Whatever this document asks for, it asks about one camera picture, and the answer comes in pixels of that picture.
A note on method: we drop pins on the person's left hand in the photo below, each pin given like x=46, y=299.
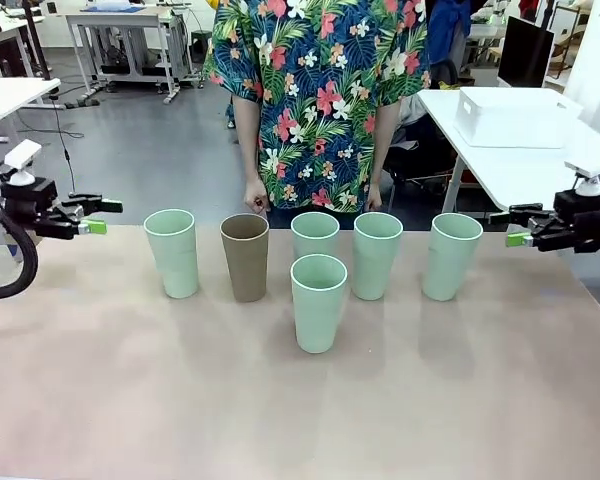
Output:
x=375, y=197

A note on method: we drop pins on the person's left forearm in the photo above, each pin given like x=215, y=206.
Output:
x=382, y=145

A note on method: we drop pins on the dark green stool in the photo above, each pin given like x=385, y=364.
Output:
x=200, y=45

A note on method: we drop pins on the blue jeans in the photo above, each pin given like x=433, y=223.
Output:
x=280, y=217

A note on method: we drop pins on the large white side table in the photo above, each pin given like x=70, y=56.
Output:
x=510, y=170

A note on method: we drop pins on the light green plastic cup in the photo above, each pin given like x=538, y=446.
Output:
x=450, y=265
x=377, y=265
x=177, y=260
x=312, y=242
x=320, y=315

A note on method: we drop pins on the small white side table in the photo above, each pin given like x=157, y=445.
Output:
x=5, y=102

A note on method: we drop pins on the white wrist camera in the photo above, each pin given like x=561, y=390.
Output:
x=586, y=170
x=22, y=152

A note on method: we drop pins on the left gripper finger with green tip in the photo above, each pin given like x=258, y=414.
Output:
x=87, y=204
x=65, y=227

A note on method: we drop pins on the right gripper finger with green tip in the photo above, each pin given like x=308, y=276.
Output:
x=527, y=214
x=550, y=239

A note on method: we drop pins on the person in floral shirt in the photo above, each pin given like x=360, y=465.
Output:
x=320, y=100

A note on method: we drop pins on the black vertical stand pole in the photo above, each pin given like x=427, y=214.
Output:
x=36, y=45

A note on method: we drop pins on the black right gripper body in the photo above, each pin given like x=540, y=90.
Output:
x=585, y=220

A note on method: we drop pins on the blue jacket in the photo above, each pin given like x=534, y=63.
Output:
x=447, y=25

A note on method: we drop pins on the grey metal frame desk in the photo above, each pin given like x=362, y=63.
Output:
x=120, y=25

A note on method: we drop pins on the person's right forearm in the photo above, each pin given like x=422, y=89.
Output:
x=246, y=140

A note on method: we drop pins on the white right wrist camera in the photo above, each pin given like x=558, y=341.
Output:
x=586, y=170

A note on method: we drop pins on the person's right hand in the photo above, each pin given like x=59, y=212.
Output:
x=256, y=197

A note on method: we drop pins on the white plastic basket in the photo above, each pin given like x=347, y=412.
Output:
x=510, y=120

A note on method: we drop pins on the brown plastic cup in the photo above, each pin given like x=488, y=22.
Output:
x=245, y=270

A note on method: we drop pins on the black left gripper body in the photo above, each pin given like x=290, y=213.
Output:
x=27, y=200

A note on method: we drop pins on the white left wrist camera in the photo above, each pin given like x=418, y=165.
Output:
x=22, y=152

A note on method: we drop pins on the black computer monitor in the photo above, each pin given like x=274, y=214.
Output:
x=525, y=52

